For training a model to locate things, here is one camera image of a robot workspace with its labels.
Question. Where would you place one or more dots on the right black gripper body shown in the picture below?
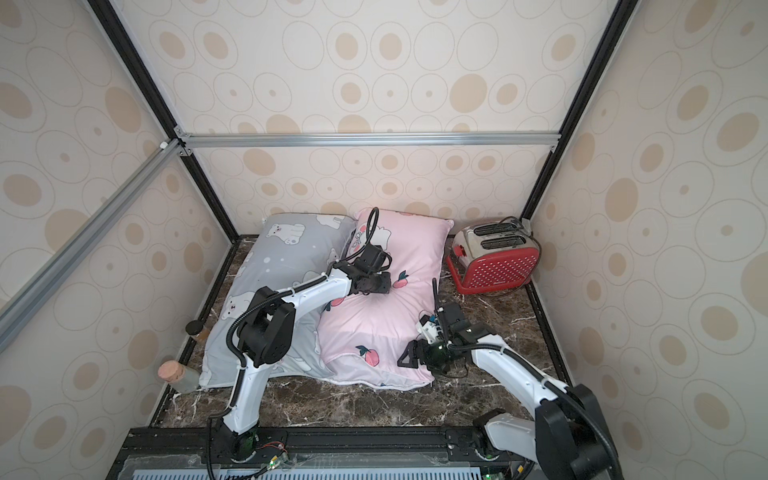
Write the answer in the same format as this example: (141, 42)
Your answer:
(421, 352)

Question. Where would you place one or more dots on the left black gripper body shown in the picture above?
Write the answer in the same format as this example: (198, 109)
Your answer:
(378, 283)

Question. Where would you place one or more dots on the pink peach print pillow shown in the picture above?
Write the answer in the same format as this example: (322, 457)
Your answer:
(362, 336)

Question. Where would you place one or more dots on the grey bear print pillow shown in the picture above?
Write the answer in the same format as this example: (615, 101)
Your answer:
(293, 248)

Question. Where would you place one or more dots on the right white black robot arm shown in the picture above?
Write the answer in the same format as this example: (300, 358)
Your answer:
(566, 434)

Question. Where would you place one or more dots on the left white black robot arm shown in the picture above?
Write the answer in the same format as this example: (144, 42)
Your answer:
(263, 335)

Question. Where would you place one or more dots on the red silver toaster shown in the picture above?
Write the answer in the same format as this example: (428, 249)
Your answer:
(492, 256)

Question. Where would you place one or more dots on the black knob bottle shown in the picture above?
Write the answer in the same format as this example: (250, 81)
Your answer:
(198, 331)

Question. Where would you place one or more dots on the cork stopper glass bottle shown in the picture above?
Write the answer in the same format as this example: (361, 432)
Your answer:
(180, 377)

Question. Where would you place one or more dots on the horizontal aluminium frame bar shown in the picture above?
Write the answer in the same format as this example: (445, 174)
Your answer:
(385, 139)

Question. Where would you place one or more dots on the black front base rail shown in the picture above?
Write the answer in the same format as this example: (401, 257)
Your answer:
(315, 453)

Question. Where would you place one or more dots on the diagonal aluminium frame bar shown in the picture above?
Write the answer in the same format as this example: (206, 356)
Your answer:
(22, 308)

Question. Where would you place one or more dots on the right black corner post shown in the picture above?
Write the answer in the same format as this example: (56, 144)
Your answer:
(605, 49)

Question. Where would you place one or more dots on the black corner post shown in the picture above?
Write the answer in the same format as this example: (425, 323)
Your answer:
(107, 17)
(605, 49)

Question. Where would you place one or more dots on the left black corner post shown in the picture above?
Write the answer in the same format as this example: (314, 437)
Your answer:
(107, 17)

